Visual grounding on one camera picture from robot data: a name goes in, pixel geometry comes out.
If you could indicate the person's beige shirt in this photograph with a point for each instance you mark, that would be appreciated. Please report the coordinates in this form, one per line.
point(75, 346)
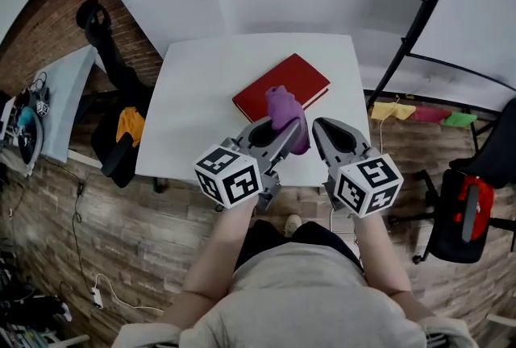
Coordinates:
point(302, 298)

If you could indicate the white power strip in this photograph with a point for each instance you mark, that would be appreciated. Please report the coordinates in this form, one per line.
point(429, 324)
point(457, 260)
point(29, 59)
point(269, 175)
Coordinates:
point(97, 297)

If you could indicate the spare hand-held device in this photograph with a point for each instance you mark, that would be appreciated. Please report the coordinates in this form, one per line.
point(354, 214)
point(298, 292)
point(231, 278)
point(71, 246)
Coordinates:
point(42, 108)

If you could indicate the black mesh office chair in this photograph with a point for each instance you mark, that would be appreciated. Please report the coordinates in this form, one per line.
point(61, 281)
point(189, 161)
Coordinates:
point(447, 233)

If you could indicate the green cloth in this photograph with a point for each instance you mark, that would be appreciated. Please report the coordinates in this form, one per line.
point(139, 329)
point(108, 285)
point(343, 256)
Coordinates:
point(459, 119)

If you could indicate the red cloth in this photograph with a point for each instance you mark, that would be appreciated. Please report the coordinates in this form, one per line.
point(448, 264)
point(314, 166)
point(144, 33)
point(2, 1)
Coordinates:
point(483, 193)

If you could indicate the light blue table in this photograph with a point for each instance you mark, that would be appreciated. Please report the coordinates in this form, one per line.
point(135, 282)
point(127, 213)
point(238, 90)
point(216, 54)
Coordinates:
point(68, 96)

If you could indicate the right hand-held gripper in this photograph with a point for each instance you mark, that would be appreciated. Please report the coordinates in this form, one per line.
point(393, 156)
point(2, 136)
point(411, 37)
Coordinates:
point(363, 185)

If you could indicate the person's right forearm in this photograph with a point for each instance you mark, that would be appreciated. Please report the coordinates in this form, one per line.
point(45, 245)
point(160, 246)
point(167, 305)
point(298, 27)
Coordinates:
point(379, 253)

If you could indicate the person's black trousers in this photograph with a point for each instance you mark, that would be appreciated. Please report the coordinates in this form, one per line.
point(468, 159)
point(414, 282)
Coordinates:
point(262, 237)

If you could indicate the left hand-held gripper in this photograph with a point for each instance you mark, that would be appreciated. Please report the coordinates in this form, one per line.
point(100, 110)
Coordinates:
point(230, 185)

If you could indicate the purple cloth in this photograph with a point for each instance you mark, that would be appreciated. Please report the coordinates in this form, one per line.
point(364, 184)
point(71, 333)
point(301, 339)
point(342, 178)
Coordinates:
point(284, 108)

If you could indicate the red book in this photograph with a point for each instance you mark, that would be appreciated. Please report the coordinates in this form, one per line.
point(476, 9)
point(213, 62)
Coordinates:
point(298, 76)

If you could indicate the magenta cloth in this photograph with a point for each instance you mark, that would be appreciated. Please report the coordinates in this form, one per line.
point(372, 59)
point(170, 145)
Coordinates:
point(431, 114)

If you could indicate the yellow cloth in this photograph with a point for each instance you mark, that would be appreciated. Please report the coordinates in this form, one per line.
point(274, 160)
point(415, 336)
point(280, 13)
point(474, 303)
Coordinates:
point(393, 110)

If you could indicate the round dark tray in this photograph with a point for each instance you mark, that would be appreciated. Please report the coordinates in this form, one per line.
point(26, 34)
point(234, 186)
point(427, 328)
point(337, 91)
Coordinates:
point(30, 141)

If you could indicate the orange cloth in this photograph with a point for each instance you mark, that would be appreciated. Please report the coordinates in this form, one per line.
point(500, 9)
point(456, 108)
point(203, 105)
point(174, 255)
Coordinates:
point(131, 123)

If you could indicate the person's left forearm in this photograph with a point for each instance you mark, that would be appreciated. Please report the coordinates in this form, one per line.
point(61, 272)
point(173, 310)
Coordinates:
point(221, 245)

